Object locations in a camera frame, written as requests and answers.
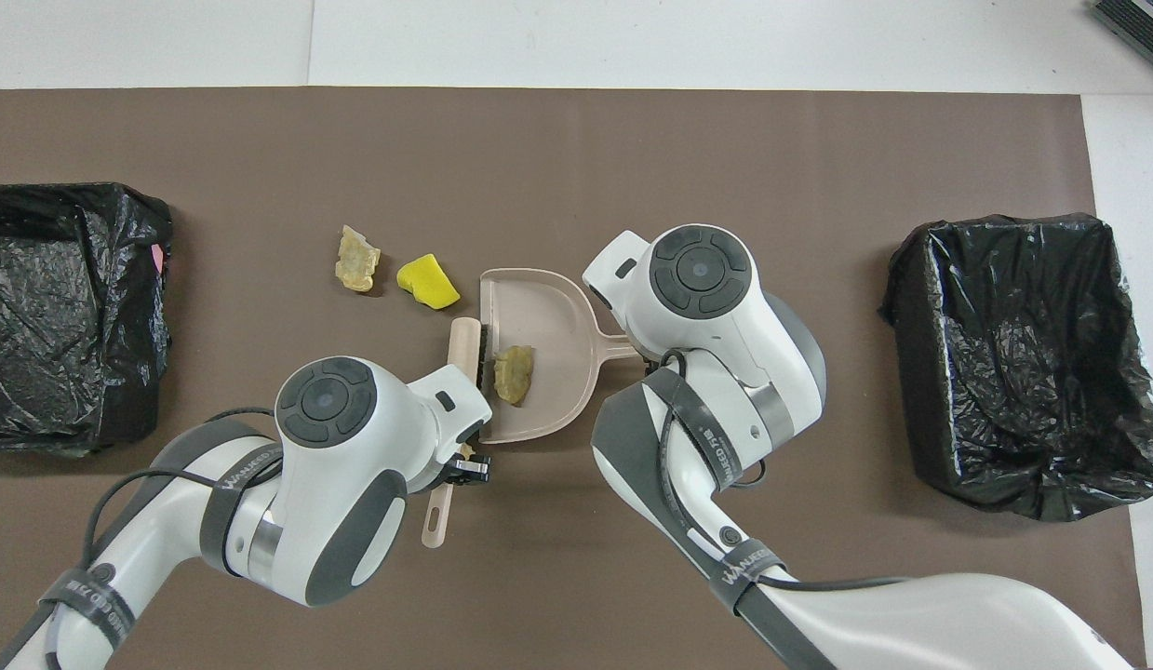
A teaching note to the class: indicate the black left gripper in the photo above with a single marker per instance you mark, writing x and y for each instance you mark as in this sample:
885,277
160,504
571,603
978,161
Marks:
469,468

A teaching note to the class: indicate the brown table mat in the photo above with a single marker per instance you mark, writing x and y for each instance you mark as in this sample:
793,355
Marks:
632,158

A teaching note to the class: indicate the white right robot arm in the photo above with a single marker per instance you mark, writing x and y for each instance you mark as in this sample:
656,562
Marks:
725,307

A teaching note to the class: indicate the black bag-lined bin pink tag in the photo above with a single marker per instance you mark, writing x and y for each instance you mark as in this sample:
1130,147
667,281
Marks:
73,279

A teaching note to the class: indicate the dark ribbed device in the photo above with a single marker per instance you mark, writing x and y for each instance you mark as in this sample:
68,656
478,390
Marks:
1144,23

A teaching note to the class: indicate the pale crusty bread chunk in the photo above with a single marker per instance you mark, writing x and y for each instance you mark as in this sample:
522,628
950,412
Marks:
357,261

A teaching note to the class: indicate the beige plastic dustpan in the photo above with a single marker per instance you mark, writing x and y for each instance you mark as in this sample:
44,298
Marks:
557,316

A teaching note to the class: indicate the beige bread chunk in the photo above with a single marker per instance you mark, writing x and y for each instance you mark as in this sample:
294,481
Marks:
514,372

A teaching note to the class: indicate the beige hand brush black bristles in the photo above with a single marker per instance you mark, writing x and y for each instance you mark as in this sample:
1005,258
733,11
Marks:
464,344

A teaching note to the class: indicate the yellow sponge piece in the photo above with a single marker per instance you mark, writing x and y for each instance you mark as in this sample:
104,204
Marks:
427,284

